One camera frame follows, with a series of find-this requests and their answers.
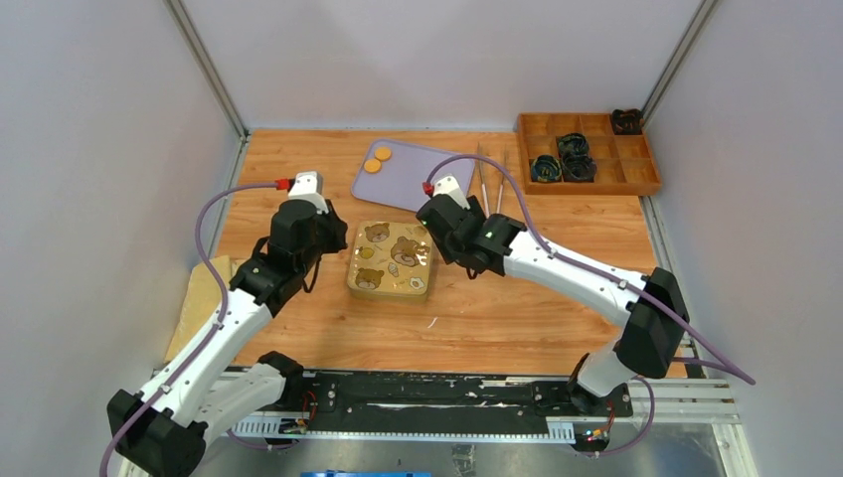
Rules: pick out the rolled green blue tie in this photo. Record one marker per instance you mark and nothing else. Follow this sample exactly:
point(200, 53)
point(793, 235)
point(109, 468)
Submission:
point(572, 144)

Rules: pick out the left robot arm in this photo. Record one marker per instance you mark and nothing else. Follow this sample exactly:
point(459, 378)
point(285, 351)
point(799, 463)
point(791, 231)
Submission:
point(167, 426)

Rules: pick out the lavender plastic tray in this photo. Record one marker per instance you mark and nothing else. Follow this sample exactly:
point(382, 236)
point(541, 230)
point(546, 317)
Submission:
point(398, 183)

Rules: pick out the round yellow cookie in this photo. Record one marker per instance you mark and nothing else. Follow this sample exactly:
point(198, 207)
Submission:
point(383, 153)
point(372, 166)

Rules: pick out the metal tongs grey handle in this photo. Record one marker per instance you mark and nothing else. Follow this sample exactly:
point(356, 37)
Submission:
point(484, 182)

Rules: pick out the gold cookie tin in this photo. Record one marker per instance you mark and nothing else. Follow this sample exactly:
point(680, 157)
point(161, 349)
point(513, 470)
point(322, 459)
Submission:
point(392, 294)

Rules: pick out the silver tin lid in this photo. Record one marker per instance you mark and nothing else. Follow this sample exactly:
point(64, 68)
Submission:
point(385, 254)

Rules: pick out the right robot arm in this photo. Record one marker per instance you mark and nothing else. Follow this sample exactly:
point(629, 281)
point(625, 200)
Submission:
point(649, 309)

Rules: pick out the aluminium frame rail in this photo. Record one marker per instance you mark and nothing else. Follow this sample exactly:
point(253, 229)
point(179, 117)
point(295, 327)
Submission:
point(195, 44)

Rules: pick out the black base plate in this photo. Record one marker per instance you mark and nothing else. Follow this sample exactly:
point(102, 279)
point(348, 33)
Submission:
point(345, 404)

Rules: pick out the rolled dark tie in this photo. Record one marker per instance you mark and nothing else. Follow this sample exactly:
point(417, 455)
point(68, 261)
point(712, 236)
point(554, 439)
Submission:
point(578, 169)

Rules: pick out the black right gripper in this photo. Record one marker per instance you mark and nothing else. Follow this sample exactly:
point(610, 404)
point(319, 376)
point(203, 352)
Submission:
point(475, 209)

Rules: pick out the wooden compartment tray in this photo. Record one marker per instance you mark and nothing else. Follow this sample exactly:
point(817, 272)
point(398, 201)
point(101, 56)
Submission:
point(625, 164)

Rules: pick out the rolled dark tie corner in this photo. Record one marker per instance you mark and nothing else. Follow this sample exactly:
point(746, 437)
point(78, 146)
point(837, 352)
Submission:
point(626, 122)

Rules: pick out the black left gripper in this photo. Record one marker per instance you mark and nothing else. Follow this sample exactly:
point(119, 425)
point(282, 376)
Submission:
point(337, 227)

